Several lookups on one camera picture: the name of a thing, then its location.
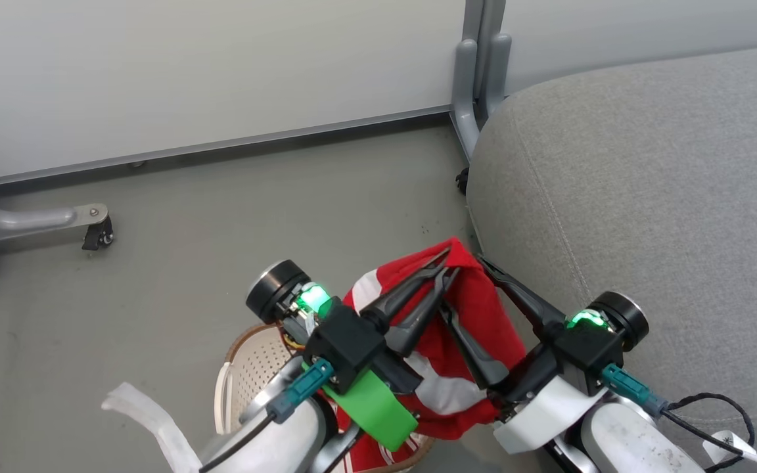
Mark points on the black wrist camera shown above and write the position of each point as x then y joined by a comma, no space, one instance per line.
276,289
621,315

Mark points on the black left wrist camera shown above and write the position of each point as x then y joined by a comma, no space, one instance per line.
276,289

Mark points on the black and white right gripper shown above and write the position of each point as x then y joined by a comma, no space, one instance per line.
582,355

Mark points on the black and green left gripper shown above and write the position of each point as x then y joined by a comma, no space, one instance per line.
345,345

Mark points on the grey fabric sofa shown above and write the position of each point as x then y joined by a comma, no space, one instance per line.
648,197

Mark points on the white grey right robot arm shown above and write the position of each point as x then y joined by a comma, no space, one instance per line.
635,440

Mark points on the cream perforated laundry basket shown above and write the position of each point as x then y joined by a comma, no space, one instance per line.
253,368

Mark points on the white fabric strip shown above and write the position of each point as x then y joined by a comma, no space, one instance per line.
155,417

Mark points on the black caster wheel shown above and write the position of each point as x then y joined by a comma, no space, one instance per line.
98,234
462,180

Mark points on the white partition panel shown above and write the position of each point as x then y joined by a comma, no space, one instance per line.
221,66
648,33

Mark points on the grey partition post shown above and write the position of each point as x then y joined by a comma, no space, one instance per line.
477,72

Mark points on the grey partition foot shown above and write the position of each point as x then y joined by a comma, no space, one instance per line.
30,220

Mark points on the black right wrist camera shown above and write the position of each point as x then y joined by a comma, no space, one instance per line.
621,315

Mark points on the red and white garment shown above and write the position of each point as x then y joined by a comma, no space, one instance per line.
480,305

